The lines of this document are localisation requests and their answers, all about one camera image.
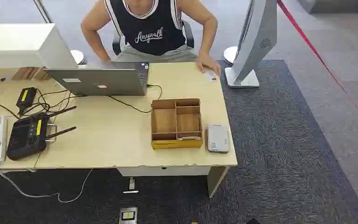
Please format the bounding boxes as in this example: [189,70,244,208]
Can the person's left hand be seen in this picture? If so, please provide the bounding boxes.
[196,54,222,77]

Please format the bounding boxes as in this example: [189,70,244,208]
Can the white card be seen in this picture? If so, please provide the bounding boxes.
[204,70,219,84]

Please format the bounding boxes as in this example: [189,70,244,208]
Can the white round stand base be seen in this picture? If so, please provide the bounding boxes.
[70,49,85,65]
[223,46,239,66]

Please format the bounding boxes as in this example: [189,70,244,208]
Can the silver kiosk stand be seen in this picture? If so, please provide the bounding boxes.
[224,0,278,89]

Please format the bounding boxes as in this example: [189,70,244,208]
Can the person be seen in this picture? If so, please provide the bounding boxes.
[80,0,222,77]

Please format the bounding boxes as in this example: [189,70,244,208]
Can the wooden card box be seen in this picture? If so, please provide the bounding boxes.
[150,98,204,150]

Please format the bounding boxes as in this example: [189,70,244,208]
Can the grey card reader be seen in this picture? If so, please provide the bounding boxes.
[207,124,231,154]

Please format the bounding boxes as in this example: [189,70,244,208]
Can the grey laptop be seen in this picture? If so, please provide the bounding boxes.
[46,61,150,97]

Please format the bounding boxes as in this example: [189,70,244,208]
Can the red floor tape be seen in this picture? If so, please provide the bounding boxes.
[276,0,358,133]

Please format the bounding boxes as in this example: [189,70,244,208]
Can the white desk drawer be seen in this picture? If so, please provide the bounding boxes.
[117,166,213,177]

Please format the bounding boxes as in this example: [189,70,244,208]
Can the small device yellow label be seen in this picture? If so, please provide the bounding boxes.
[118,207,138,224]

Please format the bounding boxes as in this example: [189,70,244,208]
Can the black power adapter yellow label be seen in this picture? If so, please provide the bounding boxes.
[15,87,38,117]

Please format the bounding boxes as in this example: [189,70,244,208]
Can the white monitor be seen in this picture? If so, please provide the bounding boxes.
[0,23,79,70]

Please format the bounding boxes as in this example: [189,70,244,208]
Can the black remote controller with antennas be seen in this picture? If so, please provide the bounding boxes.
[6,105,78,161]

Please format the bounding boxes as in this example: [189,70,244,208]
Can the black laptop cable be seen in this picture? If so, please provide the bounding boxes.
[107,84,163,114]

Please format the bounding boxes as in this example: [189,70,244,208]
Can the white floor bracket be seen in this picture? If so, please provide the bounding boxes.
[123,176,139,195]

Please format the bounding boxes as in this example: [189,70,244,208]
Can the black tangled cables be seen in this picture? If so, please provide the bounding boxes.
[0,82,87,128]

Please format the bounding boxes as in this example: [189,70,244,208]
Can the white power cable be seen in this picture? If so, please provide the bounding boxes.
[0,164,94,204]

